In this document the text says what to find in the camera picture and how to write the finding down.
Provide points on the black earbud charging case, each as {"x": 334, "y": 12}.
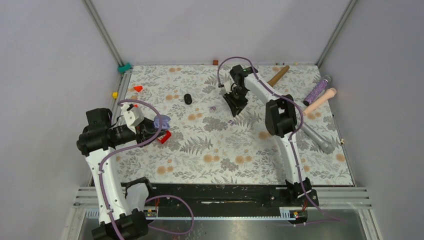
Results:
{"x": 187, "y": 99}

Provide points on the brown wooden stick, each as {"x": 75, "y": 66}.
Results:
{"x": 279, "y": 75}

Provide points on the red plastic tray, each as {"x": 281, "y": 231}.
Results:
{"x": 165, "y": 137}

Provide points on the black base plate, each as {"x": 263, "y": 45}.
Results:
{"x": 228, "y": 200}

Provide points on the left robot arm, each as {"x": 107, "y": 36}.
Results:
{"x": 121, "y": 215}

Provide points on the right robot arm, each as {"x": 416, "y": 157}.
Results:
{"x": 280, "y": 122}

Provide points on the red triangular block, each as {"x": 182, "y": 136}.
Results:
{"x": 138, "y": 88}

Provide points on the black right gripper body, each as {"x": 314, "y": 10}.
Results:
{"x": 239, "y": 90}

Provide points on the purple glitter tube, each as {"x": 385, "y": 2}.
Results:
{"x": 316, "y": 91}

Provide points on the teal arch block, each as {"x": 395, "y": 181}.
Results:
{"x": 124, "y": 68}

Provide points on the pink flesh-coloured stick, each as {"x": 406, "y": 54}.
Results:
{"x": 328, "y": 94}

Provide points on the grey metal cylinder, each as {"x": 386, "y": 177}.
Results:
{"x": 307, "y": 132}

